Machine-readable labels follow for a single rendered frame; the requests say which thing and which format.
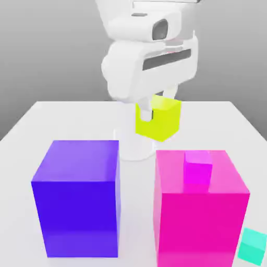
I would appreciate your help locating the small magenta cube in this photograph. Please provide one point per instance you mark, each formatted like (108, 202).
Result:
(197, 173)

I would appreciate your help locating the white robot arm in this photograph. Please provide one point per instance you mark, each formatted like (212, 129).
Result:
(125, 25)

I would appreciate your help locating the small yellow cube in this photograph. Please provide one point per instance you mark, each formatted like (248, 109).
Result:
(163, 124)

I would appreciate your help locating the large pink box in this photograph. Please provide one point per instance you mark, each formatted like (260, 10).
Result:
(200, 225)

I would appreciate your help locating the small teal cube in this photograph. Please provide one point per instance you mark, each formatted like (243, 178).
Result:
(252, 247)

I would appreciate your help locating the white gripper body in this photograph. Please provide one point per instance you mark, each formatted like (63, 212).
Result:
(125, 71)

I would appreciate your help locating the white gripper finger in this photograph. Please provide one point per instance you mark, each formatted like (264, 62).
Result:
(171, 91)
(146, 112)

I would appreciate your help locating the large purple box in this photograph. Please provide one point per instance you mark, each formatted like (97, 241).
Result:
(77, 204)

